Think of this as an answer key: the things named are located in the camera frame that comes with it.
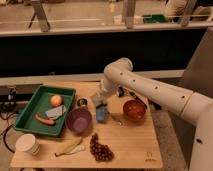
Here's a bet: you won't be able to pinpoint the small metal cup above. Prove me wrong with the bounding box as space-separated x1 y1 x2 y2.
77 98 88 107

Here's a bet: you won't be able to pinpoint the purple bowl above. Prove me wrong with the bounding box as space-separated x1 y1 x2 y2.
65 108 92 133

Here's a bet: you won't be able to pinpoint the metal spoon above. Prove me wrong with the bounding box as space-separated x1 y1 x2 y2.
109 113 123 126

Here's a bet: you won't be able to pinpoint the green box in background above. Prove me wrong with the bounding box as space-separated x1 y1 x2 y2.
143 14 167 24

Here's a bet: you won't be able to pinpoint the black tape roll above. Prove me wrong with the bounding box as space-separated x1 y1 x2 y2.
116 87 124 97

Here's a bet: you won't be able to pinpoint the red sausage toy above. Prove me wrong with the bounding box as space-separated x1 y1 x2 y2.
35 114 55 125

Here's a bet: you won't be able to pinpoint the green plastic tray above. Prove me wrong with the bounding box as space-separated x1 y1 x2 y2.
14 85 76 137

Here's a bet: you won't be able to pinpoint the dark red grape bunch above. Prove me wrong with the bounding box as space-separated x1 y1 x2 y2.
90 133 114 162

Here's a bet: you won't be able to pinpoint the black marker pen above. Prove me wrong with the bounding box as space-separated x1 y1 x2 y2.
129 91 147 109

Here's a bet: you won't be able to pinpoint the grey cloth piece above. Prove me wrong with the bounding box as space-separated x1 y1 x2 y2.
46 105 66 120

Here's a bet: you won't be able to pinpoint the brown wooden bowl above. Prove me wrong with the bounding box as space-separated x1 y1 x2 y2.
123 100 146 122

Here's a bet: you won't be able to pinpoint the red yellow apple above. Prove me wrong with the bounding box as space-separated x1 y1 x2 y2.
50 95 62 107

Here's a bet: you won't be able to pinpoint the yellow banana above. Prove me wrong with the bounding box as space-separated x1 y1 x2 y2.
55 137 85 157

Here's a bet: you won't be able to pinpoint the white paper cup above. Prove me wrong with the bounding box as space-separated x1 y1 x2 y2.
15 134 40 155

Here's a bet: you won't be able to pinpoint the black cables on floor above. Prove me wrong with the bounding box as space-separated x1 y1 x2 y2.
0 99 21 154

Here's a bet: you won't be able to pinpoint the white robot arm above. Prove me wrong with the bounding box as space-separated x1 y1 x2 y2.
100 58 213 171

